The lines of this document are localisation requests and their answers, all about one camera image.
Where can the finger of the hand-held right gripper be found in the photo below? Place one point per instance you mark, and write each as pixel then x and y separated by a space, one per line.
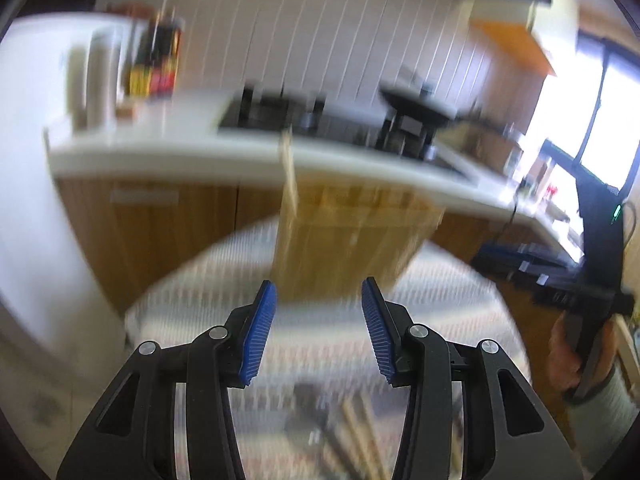
pixel 525 259
pixel 565 294

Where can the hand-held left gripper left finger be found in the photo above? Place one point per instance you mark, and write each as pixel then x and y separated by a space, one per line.
pixel 257 340

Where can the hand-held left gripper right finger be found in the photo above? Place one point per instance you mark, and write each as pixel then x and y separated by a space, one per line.
pixel 377 340

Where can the yellow plastic utensil basket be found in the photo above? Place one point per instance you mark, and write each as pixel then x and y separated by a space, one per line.
pixel 350 245

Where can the wooden chopstick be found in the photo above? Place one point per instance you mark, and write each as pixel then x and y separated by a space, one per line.
pixel 289 170
pixel 362 440

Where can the person's right forearm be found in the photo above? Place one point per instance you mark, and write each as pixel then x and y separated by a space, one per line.
pixel 610 410

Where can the person's right hand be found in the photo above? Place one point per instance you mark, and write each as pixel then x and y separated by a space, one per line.
pixel 561 355

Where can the striped woven mat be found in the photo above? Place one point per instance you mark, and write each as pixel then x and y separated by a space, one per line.
pixel 310 320

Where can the window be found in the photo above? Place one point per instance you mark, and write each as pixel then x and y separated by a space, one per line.
pixel 565 110

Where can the black wok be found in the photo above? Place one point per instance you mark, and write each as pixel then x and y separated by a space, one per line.
pixel 420 102

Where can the kitchen counter wooden cabinets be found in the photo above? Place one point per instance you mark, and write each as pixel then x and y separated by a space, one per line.
pixel 165 160

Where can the black gas stove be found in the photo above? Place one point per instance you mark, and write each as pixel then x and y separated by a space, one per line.
pixel 300 112

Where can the orange sponge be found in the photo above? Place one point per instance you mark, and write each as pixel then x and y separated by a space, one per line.
pixel 128 111

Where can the large dark sauce bottle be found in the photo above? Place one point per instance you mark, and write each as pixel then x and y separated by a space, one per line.
pixel 167 60

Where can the slim soy sauce bottle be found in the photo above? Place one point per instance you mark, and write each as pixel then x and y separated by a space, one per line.
pixel 140 67

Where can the steel thermos flask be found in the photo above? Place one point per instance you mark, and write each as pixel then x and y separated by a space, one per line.
pixel 97 80

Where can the orange wall cabinet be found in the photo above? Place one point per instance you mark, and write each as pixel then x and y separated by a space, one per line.
pixel 515 45

